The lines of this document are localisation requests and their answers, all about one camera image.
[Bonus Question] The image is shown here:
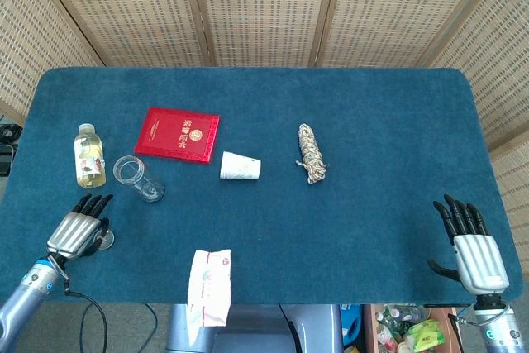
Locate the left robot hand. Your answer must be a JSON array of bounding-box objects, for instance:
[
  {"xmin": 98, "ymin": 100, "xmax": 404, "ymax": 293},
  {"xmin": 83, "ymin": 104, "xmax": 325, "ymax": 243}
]
[{"xmin": 45, "ymin": 193, "xmax": 115, "ymax": 265}]

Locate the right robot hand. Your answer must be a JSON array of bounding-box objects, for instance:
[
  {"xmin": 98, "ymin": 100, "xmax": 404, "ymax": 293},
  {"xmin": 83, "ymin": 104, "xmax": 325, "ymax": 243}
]
[{"xmin": 427, "ymin": 194, "xmax": 510, "ymax": 298}]

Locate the clear glass jar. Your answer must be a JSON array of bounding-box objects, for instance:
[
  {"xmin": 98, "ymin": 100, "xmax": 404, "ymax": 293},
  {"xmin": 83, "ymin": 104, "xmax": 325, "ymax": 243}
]
[{"xmin": 112, "ymin": 155, "xmax": 166, "ymax": 204}]

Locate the white paper cup stack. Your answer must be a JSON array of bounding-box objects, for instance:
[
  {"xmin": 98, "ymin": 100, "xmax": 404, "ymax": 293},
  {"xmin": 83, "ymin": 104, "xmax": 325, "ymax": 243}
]
[{"xmin": 219, "ymin": 150, "xmax": 262, "ymax": 182}]

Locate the yellow drink bottle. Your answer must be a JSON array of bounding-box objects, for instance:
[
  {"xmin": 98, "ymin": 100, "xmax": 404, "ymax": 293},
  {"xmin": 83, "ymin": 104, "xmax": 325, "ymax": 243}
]
[{"xmin": 74, "ymin": 122, "xmax": 107, "ymax": 189}]

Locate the green snack packet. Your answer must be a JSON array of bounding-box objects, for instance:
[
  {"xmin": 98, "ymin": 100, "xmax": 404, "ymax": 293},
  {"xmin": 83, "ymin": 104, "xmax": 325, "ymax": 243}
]
[{"xmin": 403, "ymin": 319, "xmax": 447, "ymax": 353}]

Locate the cardboard box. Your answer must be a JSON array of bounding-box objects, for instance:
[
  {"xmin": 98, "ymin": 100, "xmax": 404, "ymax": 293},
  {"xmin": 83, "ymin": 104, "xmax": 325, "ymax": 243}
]
[{"xmin": 362, "ymin": 303, "xmax": 459, "ymax": 353}]

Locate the red certificate book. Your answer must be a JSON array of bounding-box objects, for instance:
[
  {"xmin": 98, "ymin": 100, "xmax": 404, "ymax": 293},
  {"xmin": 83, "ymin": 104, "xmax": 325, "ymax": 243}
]
[{"xmin": 134, "ymin": 106, "xmax": 221, "ymax": 166}]

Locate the blue plastic container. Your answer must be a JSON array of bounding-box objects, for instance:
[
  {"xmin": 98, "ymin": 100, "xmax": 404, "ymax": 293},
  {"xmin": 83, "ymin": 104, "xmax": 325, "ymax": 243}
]
[{"xmin": 340, "ymin": 303, "xmax": 365, "ymax": 346}]

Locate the white tissue pack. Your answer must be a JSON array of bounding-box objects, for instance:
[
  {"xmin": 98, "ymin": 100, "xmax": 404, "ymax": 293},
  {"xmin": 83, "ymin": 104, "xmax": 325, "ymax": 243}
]
[{"xmin": 185, "ymin": 248, "xmax": 232, "ymax": 346}]

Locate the blue table cloth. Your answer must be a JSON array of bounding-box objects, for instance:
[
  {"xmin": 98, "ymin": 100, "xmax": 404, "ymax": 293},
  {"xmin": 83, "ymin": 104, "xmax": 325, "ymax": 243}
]
[{"xmin": 0, "ymin": 66, "xmax": 525, "ymax": 305}]

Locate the grey robot torso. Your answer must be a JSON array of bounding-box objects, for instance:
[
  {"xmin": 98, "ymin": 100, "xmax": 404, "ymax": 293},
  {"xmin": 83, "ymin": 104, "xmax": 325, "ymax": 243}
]
[{"xmin": 164, "ymin": 303, "xmax": 345, "ymax": 353}]

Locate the woven folding screen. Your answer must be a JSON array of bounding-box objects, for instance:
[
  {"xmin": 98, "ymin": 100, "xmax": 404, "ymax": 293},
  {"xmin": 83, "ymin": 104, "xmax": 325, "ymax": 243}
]
[{"xmin": 0, "ymin": 0, "xmax": 529, "ymax": 263}]

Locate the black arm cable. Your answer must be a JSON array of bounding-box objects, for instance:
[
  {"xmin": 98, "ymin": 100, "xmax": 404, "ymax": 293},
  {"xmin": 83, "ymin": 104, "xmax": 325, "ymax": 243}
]
[{"xmin": 61, "ymin": 278, "xmax": 109, "ymax": 353}]

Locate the black equipment with cables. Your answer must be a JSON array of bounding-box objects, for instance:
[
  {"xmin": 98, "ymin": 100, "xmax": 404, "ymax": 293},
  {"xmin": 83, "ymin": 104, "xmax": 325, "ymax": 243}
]
[{"xmin": 0, "ymin": 122, "xmax": 21, "ymax": 177}]

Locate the beige twisted rope bundle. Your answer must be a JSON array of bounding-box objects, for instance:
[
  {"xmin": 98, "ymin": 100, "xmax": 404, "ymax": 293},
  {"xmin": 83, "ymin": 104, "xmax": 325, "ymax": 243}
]
[{"xmin": 295, "ymin": 123, "xmax": 330, "ymax": 185}]

